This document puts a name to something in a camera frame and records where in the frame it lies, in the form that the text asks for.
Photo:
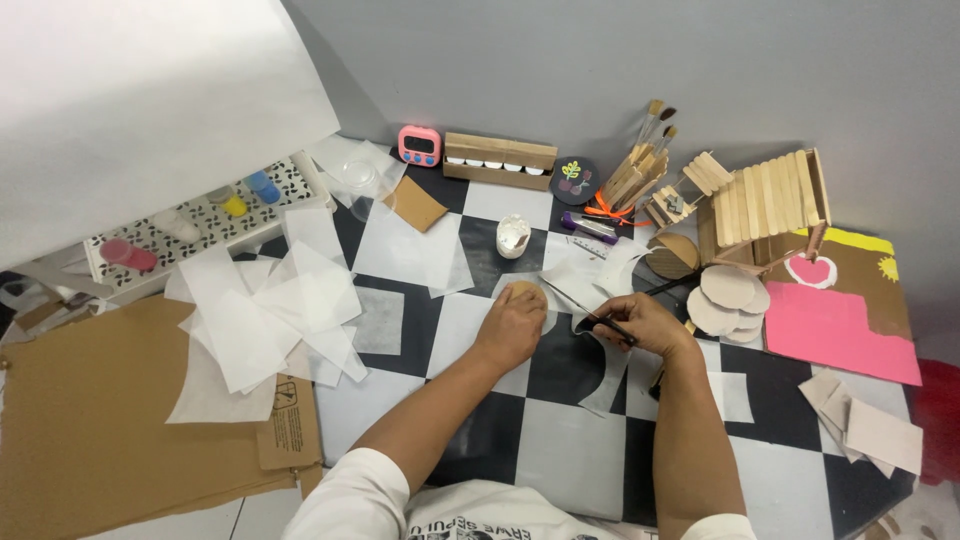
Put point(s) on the person's left hand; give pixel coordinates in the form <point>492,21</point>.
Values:
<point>510,326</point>

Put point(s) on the person's right hand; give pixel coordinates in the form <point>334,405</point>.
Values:
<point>649,322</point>

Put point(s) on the person's left fingers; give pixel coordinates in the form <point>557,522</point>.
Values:
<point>529,294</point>

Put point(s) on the person's right fingers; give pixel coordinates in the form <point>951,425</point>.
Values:
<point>611,315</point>

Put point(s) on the brown cardboard disc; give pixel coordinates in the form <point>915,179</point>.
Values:
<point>517,286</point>

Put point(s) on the black scissors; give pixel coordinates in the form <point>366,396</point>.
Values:
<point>571,305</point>

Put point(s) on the white cut tissue paper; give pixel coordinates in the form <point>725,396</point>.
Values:
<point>609,375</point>

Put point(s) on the white paper scraps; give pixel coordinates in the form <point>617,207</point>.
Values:
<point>600,274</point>

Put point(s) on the white glue cup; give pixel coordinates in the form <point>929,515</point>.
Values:
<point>513,236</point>

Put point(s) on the black pencil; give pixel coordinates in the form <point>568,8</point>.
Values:
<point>671,284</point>

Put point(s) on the clear plastic ruler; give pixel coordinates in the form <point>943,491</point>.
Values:
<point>589,246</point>

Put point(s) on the wood pattern cardboard disc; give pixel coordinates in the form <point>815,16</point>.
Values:
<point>673,256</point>

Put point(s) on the purple utility knife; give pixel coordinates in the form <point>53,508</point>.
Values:
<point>589,226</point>

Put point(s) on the grey cardboard disc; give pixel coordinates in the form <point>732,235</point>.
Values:
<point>729,286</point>
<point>709,315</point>
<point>746,332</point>
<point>759,298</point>

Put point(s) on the orange ribbon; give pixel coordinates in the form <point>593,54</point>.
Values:
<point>611,210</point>

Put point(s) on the black round painted disc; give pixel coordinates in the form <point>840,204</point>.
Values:
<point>574,180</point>

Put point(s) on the large white tissue sheet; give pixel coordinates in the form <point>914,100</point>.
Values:
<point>409,255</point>

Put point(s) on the small popsicle stick well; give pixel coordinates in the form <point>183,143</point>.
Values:
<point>679,196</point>

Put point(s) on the popsicle stick brush holder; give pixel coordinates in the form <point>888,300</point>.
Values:
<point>634,180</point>

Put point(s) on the wooden box of paint pots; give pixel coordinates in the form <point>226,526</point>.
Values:
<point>499,159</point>

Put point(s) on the black and white checkered mat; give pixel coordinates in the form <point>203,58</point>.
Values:
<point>570,450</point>

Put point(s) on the brown cardboard square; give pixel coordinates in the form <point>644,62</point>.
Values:
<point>416,204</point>

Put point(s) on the small white paper square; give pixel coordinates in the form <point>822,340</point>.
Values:
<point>733,397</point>

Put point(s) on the translucent tissue square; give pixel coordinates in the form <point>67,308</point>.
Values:
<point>377,321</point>

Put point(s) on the pink digital timer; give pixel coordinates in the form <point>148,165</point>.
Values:
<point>420,145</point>

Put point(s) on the popsicle stick house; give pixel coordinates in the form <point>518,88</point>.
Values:
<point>765,206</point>

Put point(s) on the white paper sheet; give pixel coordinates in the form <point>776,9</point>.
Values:
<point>386,166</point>

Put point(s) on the paintbrush with dark bristles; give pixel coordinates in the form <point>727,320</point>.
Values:
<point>658,127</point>

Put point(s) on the paintbrush with light bristles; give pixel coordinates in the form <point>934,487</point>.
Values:
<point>649,120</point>

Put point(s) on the clear plastic cup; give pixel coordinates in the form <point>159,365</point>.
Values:
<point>361,184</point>

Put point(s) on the grey cardboard square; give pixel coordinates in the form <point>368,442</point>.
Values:
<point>836,409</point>
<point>817,388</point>
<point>885,436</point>

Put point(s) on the pink painted cardboard sheet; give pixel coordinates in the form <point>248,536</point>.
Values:
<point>832,330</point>

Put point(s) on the person's white shirt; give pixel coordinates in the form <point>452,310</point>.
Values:
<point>480,517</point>

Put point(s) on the pile of white tissue papers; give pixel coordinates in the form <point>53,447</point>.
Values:
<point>255,322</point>

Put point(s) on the blue paint bottle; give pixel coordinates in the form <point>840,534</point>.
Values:
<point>262,187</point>

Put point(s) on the yellow paint bottle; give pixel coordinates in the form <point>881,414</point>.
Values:
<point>228,202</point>

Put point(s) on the white patterned tray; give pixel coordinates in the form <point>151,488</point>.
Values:
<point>217,225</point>

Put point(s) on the red fabric object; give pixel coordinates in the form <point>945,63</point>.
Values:
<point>939,424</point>

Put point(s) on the white paint bottle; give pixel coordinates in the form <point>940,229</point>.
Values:
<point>178,226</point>

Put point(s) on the pink paint bottle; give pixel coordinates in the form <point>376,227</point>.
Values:
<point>129,256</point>

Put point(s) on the large white paper board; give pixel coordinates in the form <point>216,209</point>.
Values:
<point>135,112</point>

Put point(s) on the large brown cardboard sheet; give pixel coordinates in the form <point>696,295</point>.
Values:
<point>105,435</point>

